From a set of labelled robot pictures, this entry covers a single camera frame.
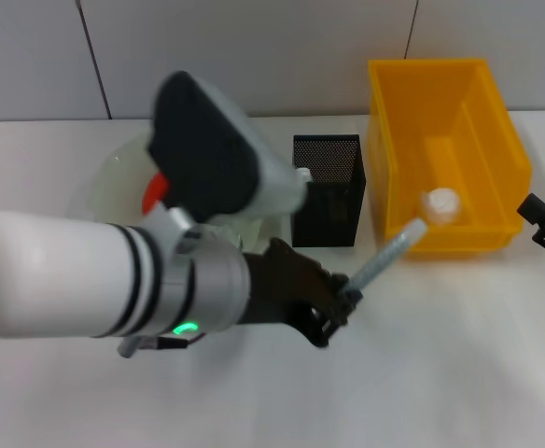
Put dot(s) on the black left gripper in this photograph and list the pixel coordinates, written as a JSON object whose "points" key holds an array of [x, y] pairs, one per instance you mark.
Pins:
{"points": [[282, 280]]}

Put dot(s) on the white paper ball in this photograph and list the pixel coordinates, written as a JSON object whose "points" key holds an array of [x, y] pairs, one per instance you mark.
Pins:
{"points": [[442, 205]]}

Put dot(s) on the grey glitter marker pen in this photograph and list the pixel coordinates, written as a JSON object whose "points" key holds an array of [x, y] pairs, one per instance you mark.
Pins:
{"points": [[389, 254]]}

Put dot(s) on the clear glass bowl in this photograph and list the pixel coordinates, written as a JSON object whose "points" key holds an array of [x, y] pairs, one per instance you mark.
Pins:
{"points": [[118, 177]]}

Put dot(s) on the mint green utility knife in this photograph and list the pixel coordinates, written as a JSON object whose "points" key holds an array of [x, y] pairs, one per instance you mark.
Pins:
{"points": [[304, 173]]}

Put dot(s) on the yellow plastic storage bin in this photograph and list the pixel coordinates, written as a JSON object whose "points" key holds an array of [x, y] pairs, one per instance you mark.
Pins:
{"points": [[408, 140]]}

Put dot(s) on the black mesh pen holder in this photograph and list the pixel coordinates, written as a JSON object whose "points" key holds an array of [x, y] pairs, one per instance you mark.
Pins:
{"points": [[333, 214]]}

